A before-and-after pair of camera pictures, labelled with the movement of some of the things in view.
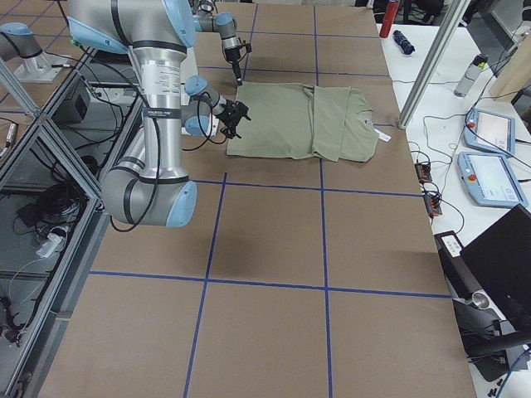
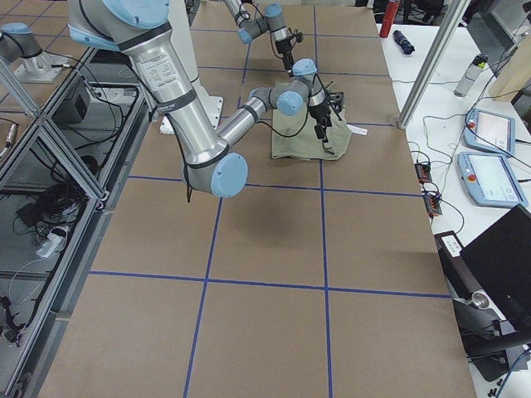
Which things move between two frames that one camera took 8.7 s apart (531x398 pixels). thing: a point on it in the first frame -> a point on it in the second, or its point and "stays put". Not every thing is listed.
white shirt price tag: x=382 y=136 -> x=357 y=130
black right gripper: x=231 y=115 -> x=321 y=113
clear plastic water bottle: x=470 y=75 stays put
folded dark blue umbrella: x=403 y=42 stays put
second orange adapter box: x=432 y=204 stays put
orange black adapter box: x=423 y=171 stays put
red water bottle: x=391 y=12 stays put
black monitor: x=500 y=260 stays put
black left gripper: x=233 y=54 -> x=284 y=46
